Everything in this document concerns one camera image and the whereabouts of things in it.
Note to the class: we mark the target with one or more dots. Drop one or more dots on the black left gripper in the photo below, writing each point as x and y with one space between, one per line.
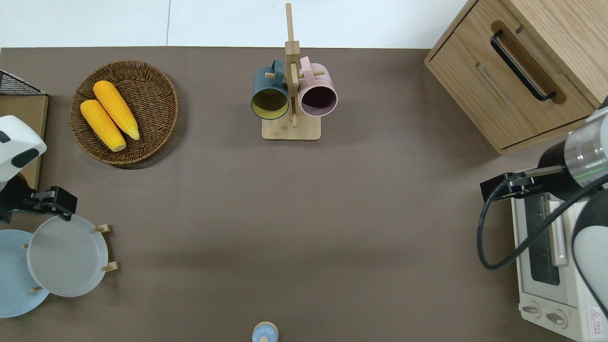
54 199

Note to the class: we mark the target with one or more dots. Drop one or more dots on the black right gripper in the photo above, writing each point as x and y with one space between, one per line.
503 186

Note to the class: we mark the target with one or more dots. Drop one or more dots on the gray plate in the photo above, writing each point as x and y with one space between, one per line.
66 256

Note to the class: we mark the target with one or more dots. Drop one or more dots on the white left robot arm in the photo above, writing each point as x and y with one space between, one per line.
19 142

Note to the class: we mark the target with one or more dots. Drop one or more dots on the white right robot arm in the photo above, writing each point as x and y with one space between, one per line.
589 152

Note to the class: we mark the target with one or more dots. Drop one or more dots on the wooden plate rack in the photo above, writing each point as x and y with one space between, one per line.
103 228

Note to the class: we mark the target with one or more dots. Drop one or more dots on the light blue plate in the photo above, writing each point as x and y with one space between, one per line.
14 280

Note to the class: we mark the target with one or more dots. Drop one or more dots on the wooden drawer cabinet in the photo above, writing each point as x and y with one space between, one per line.
479 90

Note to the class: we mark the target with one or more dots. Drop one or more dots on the yellow corn cob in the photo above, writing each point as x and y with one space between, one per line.
116 109
102 124

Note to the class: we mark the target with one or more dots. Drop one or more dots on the white toaster oven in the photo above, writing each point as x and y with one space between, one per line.
536 289

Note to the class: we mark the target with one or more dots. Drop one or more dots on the silver oven knob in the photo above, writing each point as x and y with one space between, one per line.
531 310
555 318

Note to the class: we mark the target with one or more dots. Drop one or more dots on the round wicker basket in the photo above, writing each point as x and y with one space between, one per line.
152 95

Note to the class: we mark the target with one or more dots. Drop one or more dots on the pink mug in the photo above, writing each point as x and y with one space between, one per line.
317 83

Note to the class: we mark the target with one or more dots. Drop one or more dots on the wooden mug tree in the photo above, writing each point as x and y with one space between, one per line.
291 131

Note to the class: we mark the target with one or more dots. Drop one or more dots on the small blue round container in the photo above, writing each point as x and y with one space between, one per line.
265 333

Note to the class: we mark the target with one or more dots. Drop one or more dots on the dark teal mug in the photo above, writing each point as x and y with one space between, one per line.
269 85

